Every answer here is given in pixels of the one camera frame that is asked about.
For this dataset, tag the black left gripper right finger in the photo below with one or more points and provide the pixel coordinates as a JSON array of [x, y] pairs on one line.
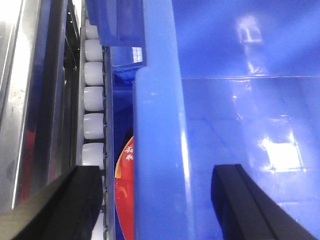
[[245, 212]]

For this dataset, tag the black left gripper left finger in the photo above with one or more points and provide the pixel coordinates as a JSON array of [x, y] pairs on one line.
[[66, 209]]

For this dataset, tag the large blue plastic bin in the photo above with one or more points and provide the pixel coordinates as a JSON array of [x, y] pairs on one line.
[[225, 82]]

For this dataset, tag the blue bin on rollers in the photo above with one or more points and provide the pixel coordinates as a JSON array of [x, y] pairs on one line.
[[120, 26]]

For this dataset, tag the red snack package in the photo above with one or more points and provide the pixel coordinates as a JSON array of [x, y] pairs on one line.
[[124, 186]]

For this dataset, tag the left white roller track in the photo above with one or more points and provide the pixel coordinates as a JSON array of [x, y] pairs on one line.
[[94, 124]]

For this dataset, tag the stainless steel rack rail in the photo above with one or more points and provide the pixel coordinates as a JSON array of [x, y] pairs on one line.
[[39, 80]]

